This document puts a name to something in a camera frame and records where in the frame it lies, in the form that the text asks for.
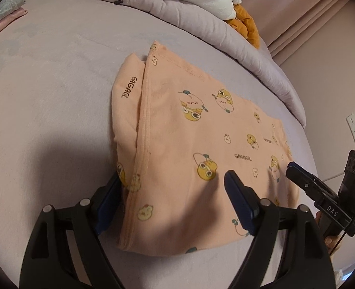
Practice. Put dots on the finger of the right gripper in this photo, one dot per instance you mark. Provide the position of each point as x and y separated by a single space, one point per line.
308 182

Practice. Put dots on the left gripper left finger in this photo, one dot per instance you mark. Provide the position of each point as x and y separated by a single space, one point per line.
64 250

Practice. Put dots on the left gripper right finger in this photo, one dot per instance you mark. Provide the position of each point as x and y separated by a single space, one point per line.
305 262

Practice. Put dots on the peach duck print garment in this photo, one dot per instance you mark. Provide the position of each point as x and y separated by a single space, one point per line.
177 132

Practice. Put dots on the right hand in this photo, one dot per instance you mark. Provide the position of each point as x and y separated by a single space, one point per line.
331 242

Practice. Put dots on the lilac duvet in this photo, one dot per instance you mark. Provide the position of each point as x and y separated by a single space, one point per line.
220 35

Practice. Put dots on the pink folded cloth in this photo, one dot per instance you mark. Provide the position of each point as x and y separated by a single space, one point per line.
12 17

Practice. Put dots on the grey folded cloth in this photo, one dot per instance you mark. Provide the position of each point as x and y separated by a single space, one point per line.
9 6

